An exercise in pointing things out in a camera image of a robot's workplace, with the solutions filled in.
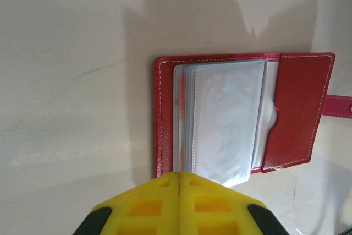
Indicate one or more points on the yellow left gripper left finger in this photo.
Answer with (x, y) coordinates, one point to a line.
(143, 213)

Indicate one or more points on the red leather card holder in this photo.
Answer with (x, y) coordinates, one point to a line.
(299, 108)

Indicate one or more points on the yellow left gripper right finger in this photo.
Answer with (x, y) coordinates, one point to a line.
(220, 213)

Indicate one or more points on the orange white credit card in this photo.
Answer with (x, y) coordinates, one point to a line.
(181, 103)

